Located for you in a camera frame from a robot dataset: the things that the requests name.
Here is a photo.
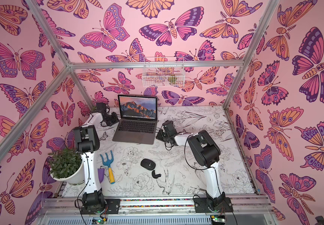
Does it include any grey laptop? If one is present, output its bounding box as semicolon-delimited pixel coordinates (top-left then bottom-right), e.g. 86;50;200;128
112;95;158;145

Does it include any black wireless mouse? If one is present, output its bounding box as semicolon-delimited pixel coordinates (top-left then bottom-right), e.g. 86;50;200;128
140;158;156;171

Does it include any black mouse battery cover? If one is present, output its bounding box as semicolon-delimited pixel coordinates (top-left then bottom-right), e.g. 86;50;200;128
152;170;162;179

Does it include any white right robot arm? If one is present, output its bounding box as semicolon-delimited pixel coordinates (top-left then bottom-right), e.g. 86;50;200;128
156;121;233;212

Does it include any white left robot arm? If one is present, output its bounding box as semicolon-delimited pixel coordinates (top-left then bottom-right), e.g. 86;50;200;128
73;103;119;214

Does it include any blue garden hand rake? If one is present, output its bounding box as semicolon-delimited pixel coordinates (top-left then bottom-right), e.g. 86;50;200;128
100;151;115;184

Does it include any purple garden trowel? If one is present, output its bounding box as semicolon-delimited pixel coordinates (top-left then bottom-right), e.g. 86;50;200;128
97;168;105;183

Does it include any green potted plant white pot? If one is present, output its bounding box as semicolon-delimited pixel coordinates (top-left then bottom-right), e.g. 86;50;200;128
48;148;84;185

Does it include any aluminium frame top rear bar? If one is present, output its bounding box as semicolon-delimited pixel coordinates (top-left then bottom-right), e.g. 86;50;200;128
69;60;244;69

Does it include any white wire basket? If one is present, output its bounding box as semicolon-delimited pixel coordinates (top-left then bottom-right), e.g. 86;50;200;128
141;56;185;88

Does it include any aluminium frame post left rear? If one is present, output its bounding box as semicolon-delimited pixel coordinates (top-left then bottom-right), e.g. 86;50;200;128
24;1;94;110

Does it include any aluminium frame post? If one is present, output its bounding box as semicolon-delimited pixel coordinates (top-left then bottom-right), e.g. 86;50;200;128
24;1;94;110
223;0;280;109

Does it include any aluminium frame left diagonal bar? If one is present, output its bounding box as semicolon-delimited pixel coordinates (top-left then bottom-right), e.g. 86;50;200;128
0;66;71;162

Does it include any aluminium frame post right rear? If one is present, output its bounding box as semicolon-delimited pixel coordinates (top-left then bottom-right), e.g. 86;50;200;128
223;0;280;109

